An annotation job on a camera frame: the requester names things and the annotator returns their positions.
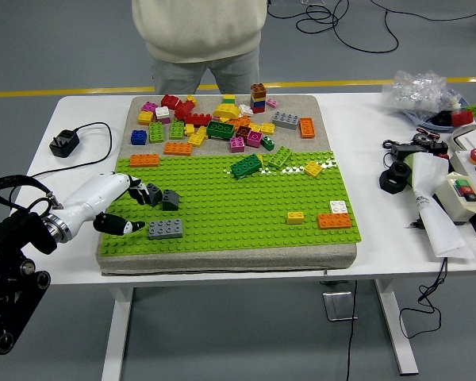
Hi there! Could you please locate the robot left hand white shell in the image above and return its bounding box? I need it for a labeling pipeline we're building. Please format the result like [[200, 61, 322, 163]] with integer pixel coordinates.
[[61, 171, 152, 241]]

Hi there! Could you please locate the dark grey sloped brick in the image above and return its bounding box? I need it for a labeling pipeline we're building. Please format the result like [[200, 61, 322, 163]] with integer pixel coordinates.
[[161, 189, 180, 212], [146, 183, 163, 208]]

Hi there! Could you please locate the light grey long brick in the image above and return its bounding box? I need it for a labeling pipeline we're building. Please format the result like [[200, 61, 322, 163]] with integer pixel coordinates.
[[271, 111, 301, 131], [148, 218, 184, 241]]

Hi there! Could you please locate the orange long brick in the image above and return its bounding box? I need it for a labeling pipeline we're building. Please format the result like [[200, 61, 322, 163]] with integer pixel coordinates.
[[163, 141, 194, 156], [129, 153, 161, 168], [317, 212, 353, 230], [298, 117, 317, 139]]

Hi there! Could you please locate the lime green long brick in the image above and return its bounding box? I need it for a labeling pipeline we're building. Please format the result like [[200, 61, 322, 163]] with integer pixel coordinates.
[[267, 146, 294, 170], [168, 119, 186, 140], [148, 121, 165, 144]]

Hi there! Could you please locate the yellow long brick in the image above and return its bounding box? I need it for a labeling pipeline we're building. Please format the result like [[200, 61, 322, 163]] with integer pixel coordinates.
[[187, 125, 209, 148]]

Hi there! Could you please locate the red sloped brick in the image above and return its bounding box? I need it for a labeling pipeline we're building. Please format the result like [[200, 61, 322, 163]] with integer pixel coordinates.
[[160, 94, 182, 111]]

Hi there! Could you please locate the red long brick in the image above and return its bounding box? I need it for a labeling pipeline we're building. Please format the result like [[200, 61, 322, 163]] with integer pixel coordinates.
[[184, 113, 213, 128]]

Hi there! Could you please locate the green studded baseplate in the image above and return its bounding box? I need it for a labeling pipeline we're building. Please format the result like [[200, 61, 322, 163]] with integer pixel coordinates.
[[100, 150, 363, 255]]

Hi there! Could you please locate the dark green long brick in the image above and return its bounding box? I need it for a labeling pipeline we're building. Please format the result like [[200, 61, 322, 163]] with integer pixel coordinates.
[[205, 120, 236, 141], [229, 153, 263, 180]]

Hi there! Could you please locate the yellow arch brick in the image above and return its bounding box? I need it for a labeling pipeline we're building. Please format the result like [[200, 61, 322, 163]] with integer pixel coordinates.
[[213, 102, 241, 120]]

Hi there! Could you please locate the black power plug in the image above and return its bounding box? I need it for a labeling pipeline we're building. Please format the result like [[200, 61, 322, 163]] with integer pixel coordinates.
[[49, 129, 81, 159]]

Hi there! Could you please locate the white table leg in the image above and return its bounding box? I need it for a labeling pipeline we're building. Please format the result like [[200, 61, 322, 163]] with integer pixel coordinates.
[[373, 279, 420, 376], [101, 286, 134, 381]]

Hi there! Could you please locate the brown orange blue red tower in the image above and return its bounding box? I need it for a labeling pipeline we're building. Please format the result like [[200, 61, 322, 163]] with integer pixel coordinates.
[[250, 83, 268, 114]]

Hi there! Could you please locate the person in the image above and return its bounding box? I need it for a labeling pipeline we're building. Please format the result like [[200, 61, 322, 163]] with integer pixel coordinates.
[[131, 0, 268, 96]]

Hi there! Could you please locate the grey-brown mat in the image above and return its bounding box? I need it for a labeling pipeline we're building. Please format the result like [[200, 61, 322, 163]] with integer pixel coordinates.
[[94, 94, 358, 277]]

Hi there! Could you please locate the metal floor plate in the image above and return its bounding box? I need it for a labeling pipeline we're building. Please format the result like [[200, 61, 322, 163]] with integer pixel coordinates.
[[322, 291, 359, 321]]

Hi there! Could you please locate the large black nut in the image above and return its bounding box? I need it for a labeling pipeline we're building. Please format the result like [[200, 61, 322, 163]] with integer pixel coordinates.
[[378, 161, 413, 195]]

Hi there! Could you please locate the black power adapter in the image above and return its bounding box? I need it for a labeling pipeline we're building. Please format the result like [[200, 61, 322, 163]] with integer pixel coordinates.
[[390, 143, 429, 160]]

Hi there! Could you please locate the pale blue bowl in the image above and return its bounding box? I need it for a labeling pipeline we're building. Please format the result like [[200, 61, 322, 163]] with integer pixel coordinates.
[[402, 97, 476, 130]]

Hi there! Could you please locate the clear plastic bag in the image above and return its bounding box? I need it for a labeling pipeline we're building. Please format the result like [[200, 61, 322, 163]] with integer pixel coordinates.
[[382, 70, 467, 122]]

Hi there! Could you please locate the white paper sheet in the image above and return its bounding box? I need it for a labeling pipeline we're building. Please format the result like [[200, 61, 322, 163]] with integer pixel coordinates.
[[410, 152, 476, 260]]

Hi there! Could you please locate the small black part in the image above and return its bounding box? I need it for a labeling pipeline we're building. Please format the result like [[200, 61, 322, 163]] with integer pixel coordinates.
[[430, 110, 454, 127]]

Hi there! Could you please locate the control box with buttons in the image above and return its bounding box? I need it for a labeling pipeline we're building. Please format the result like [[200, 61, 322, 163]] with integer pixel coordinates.
[[448, 147, 476, 239]]

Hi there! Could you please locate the white flat device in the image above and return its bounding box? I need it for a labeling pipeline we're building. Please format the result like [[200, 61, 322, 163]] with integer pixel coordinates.
[[450, 124, 476, 154]]

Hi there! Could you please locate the black plug cord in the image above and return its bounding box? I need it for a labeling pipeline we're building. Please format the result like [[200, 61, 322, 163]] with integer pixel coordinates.
[[29, 121, 113, 179]]

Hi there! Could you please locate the black hanging cable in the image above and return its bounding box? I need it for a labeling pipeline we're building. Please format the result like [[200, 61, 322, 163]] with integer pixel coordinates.
[[399, 257, 448, 340], [344, 279, 359, 381]]

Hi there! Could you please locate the black floor cable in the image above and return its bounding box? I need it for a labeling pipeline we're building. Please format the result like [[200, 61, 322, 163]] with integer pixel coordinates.
[[370, 0, 476, 21], [267, 0, 400, 54]]

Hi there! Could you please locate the black motor with red wires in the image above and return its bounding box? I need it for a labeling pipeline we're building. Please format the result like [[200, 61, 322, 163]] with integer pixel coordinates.
[[412, 133, 449, 158]]

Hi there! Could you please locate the small white switch box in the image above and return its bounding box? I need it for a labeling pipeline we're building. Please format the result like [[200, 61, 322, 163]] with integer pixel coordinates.
[[435, 171, 476, 226]]

